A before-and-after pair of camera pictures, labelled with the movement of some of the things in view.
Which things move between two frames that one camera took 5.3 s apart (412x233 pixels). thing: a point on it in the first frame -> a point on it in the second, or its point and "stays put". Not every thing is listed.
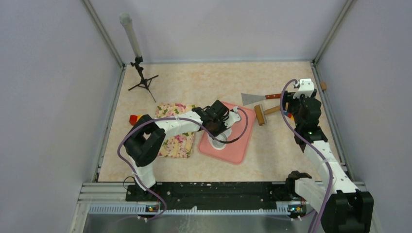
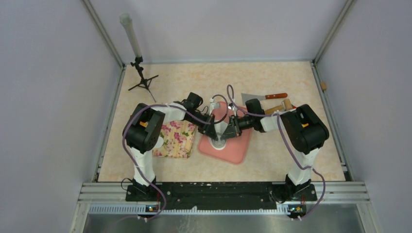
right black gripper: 288,98 -> 232,130
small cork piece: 323,85 stays put
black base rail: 230,196 stays put
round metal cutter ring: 218,144 stays put
